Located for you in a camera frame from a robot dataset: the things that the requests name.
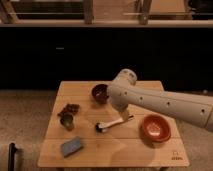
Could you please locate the dark metal cup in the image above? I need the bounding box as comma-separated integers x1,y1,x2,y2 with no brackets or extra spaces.
60,115,74,131

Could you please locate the wooden shelf frame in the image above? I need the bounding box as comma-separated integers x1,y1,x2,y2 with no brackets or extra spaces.
0,0,213,28

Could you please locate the white handled dish brush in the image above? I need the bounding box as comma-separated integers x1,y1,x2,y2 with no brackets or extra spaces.
95,118,124,133

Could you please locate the dark brown bowl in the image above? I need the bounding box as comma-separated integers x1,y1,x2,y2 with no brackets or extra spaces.
91,84,108,104

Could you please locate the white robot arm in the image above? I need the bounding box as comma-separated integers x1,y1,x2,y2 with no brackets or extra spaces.
107,69,213,132

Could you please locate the red orange bowl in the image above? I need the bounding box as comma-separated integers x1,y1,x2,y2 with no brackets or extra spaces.
140,114,171,143

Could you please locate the brown grape bunch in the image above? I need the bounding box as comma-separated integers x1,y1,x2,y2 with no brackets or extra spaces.
58,103,80,117

